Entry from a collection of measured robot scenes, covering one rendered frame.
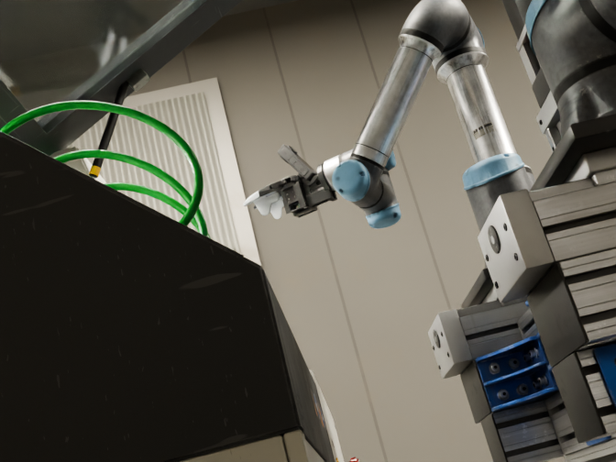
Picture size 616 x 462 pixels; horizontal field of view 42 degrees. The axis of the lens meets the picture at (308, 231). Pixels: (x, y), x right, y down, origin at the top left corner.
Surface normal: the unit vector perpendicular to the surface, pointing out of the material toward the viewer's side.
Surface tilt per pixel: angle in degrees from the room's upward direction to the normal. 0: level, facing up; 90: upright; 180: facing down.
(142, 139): 90
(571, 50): 90
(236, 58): 90
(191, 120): 90
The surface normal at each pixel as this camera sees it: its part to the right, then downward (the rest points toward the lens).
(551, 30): -0.88, 0.05
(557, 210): -0.01, -0.37
